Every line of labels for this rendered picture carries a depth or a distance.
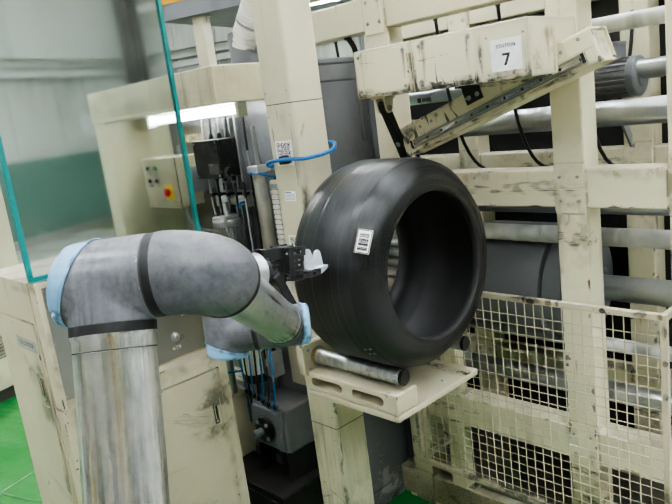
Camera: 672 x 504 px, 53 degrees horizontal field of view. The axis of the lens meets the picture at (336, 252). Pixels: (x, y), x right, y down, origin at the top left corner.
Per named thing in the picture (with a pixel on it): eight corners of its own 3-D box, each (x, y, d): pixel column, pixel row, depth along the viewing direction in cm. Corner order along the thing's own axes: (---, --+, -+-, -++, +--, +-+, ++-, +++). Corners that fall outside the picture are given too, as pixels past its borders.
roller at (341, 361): (315, 345, 204) (324, 350, 207) (309, 359, 203) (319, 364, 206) (403, 367, 179) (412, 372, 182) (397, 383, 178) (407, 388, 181)
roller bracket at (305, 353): (299, 375, 204) (295, 345, 202) (386, 333, 230) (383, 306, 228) (307, 377, 202) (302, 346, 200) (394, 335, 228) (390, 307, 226)
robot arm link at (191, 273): (233, 208, 87) (312, 300, 152) (140, 221, 88) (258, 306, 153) (239, 296, 84) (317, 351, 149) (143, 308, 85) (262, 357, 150)
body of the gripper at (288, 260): (308, 245, 160) (268, 251, 152) (310, 280, 161) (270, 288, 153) (287, 243, 166) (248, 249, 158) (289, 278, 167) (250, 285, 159)
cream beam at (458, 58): (356, 100, 211) (351, 52, 208) (408, 94, 228) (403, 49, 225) (531, 77, 167) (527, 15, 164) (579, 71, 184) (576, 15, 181)
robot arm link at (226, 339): (254, 359, 143) (246, 301, 143) (201, 365, 144) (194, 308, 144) (263, 351, 152) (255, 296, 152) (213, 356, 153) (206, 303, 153)
